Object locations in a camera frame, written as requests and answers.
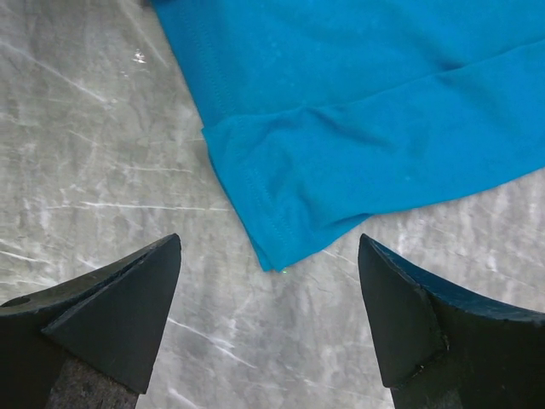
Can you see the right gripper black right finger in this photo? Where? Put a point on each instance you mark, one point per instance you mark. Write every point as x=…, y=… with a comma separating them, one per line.
x=440, y=345

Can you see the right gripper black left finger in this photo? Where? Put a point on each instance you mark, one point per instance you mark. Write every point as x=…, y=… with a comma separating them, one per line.
x=90, y=342

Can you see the teal blue t shirt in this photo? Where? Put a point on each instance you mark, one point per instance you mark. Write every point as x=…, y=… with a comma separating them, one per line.
x=320, y=114

